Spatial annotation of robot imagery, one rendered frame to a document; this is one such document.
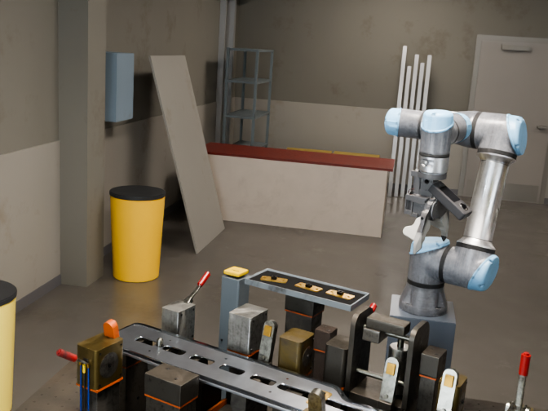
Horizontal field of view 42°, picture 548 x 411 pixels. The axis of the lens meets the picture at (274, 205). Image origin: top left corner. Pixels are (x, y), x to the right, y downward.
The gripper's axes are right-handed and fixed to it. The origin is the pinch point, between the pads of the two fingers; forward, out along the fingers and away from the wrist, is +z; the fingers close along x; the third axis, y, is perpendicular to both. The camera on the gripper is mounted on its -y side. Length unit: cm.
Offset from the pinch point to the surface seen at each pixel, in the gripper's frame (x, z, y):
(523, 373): 2.8, 23.0, -28.9
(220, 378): 37, 39, 39
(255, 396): 37, 39, 26
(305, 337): 11.9, 32.1, 30.4
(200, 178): -293, 108, 409
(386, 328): 6.9, 22.8, 7.3
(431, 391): 2.8, 38.0, -5.9
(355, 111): -656, 87, 489
